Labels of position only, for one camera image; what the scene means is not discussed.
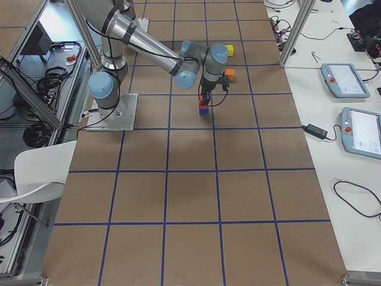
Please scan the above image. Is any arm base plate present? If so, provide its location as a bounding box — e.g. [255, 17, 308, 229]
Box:
[86, 93, 139, 132]

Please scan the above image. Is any red wooden block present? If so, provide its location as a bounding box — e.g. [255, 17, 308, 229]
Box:
[198, 101, 208, 108]

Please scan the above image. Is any blue wooden block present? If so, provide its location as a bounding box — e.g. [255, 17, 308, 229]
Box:
[199, 106, 209, 115]

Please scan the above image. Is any black cable loop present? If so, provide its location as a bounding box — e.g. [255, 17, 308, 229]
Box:
[332, 180, 381, 223]

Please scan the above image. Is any orange wooden block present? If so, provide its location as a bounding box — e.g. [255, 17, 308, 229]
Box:
[225, 69, 236, 82]

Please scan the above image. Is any teach pendant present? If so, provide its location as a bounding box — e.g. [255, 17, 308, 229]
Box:
[321, 63, 370, 98]
[340, 107, 380, 159]

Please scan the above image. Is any white plastic chair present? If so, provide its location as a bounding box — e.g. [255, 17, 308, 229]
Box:
[1, 141, 77, 204]

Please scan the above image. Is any aluminium frame post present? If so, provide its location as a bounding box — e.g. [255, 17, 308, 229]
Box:
[279, 0, 316, 68]

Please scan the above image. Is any yellow wooden block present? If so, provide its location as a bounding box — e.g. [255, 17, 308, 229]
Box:
[225, 45, 235, 57]

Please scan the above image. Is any near teach pendant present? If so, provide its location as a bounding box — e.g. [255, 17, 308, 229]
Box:
[340, 107, 380, 159]

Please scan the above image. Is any aluminium frame rail left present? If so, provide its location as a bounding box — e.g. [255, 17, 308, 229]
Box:
[1, 56, 63, 129]

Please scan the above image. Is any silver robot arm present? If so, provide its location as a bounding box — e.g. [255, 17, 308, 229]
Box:
[78, 1, 230, 114]

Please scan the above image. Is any far teach pendant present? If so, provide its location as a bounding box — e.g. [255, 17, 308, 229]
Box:
[321, 63, 370, 98]

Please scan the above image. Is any black power adapter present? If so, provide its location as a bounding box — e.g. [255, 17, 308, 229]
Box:
[302, 124, 327, 139]

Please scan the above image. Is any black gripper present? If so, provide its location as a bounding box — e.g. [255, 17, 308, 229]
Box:
[198, 73, 230, 104]

